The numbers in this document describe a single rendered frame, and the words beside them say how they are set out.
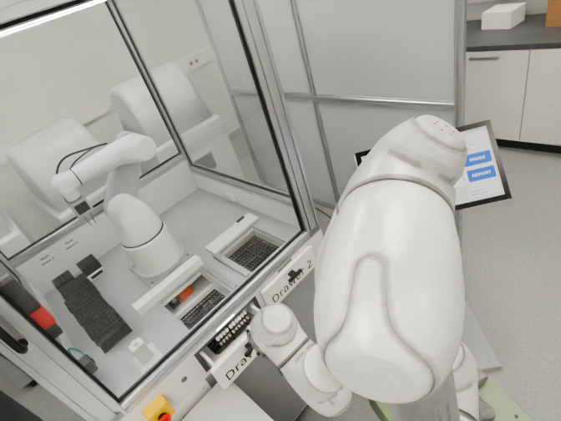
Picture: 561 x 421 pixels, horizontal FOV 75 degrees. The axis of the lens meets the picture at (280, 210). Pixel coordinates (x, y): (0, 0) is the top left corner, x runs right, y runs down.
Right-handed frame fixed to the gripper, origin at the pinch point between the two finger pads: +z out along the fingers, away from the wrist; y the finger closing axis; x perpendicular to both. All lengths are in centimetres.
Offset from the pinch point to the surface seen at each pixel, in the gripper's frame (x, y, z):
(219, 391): 15.6, 0.2, 20.5
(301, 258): -39.1, 11.9, 9.9
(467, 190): -92, -17, -22
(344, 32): -158, 86, -1
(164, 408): 31.2, 8.6, 9.9
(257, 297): -15.2, 13.2, 11.2
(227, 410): 17.8, -6.2, 16.1
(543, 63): -285, -10, 15
